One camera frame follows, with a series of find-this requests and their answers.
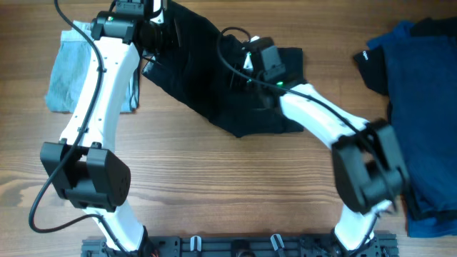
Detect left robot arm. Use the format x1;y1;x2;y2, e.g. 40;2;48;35
40;1;178;256

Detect right black cable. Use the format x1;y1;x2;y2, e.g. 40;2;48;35
216;26;399;256

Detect left black cable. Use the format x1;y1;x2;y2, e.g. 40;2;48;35
28;0;165;257

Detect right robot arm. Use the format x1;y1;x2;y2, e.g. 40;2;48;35
234;36;410;256

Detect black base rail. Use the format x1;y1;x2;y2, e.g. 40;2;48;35
81;233;399;257

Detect folded light blue shorts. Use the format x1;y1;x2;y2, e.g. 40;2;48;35
45;20;140;113

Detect black shorts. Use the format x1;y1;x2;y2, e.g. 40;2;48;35
142;2;303;138

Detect black cable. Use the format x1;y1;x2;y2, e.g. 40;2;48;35
28;0;165;257
216;26;399;256

